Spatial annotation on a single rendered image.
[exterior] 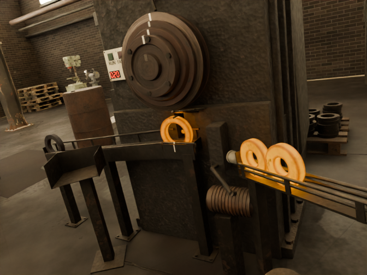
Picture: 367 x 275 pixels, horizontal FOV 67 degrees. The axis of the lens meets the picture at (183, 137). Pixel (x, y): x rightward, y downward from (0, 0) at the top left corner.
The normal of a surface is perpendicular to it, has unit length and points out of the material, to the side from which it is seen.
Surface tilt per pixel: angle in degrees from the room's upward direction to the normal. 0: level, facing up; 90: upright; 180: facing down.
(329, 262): 0
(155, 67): 90
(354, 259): 0
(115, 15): 90
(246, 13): 90
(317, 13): 90
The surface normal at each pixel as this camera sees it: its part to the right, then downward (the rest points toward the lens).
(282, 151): -0.89, 0.27
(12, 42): 0.86, 0.00
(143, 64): -0.48, 0.34
